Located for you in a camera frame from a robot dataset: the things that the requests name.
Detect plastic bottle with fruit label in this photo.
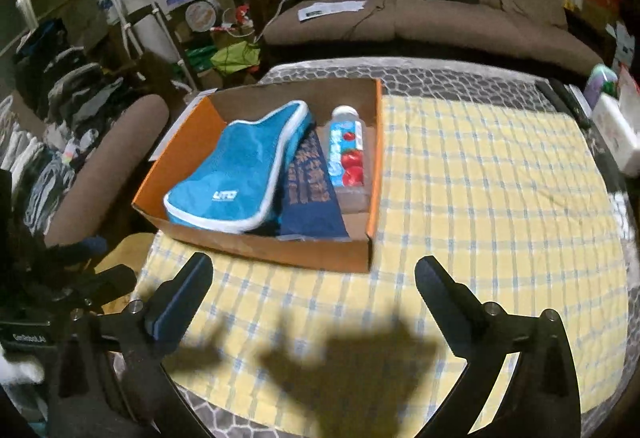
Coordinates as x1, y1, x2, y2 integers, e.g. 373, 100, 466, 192
327, 105, 376, 213

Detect green bag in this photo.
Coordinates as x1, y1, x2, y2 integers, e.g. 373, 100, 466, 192
210, 40, 262, 73

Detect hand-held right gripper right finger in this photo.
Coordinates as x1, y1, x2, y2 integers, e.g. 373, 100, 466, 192
414, 255, 583, 438

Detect brown upholstered chair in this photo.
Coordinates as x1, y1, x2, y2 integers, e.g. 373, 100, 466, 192
42, 94, 171, 249

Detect pile of clothes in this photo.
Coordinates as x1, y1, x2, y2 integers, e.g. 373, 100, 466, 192
0, 18, 131, 229

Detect round metal tin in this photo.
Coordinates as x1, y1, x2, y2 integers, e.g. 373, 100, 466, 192
184, 0, 218, 31

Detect white tissue box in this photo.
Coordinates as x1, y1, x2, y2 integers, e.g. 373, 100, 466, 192
592, 95, 640, 176

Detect white papers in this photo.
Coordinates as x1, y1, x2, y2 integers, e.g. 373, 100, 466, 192
297, 0, 366, 22

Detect brown sofa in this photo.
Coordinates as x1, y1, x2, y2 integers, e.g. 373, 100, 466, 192
261, 0, 606, 78

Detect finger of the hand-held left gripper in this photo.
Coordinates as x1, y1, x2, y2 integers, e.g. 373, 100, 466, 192
42, 235, 108, 263
65, 265, 138, 313

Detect green lidded container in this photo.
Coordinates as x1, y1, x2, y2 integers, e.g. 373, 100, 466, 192
585, 64, 621, 106

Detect thin dark cable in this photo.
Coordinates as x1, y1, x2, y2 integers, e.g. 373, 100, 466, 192
345, 0, 416, 43

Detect black remote control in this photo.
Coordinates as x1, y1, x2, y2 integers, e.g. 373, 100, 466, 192
557, 80, 593, 126
535, 80, 566, 111

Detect orange cardboard box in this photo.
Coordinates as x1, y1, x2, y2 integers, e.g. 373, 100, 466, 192
131, 78, 385, 275

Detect navy blue towel packet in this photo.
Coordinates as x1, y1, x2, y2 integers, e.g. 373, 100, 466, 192
275, 128, 346, 243

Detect blue mesh bag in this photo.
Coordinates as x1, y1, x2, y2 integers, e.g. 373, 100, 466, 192
163, 100, 316, 235

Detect yellow plaid cloth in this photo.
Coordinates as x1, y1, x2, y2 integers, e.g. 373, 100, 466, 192
135, 95, 632, 438

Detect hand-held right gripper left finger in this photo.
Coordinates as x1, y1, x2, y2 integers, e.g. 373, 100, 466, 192
47, 252, 216, 438

